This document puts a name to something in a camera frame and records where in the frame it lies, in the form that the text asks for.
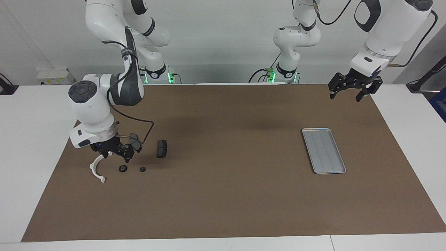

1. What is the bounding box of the dark tapered brake pad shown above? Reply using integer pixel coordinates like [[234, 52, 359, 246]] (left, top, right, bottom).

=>
[[129, 133, 142, 153]]

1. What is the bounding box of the white curved plastic bracket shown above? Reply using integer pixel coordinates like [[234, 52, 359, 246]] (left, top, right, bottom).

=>
[[89, 151, 113, 183]]

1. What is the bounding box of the blue box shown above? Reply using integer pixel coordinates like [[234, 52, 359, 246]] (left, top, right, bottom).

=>
[[429, 87, 446, 123]]

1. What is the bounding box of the grey metal tray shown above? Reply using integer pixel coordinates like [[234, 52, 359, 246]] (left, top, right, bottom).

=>
[[301, 128, 347, 174]]

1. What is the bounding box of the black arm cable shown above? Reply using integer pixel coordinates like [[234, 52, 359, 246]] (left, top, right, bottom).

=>
[[312, 0, 438, 67], [101, 40, 155, 144]]

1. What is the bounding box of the black stand with slanted pole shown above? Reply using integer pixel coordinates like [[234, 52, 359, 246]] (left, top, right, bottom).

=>
[[406, 56, 446, 93]]

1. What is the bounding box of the black base cable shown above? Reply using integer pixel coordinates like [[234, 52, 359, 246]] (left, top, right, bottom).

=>
[[248, 52, 281, 83]]

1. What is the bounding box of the brown table mat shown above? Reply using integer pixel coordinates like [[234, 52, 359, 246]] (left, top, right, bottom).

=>
[[21, 84, 446, 242]]

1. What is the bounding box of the white wall socket box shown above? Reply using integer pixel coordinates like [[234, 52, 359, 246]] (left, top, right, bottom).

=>
[[37, 68, 75, 85]]

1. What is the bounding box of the black stand with flat base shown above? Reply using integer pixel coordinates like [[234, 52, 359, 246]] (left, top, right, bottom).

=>
[[0, 73, 18, 95]]

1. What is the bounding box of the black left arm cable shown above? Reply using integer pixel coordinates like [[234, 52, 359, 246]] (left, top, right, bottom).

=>
[[312, 0, 438, 67]]

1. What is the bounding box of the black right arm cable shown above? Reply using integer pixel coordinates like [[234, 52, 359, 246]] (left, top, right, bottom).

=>
[[101, 40, 155, 144]]

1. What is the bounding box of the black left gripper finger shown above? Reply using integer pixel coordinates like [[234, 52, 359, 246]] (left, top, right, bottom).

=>
[[328, 72, 346, 100], [355, 77, 383, 102]]

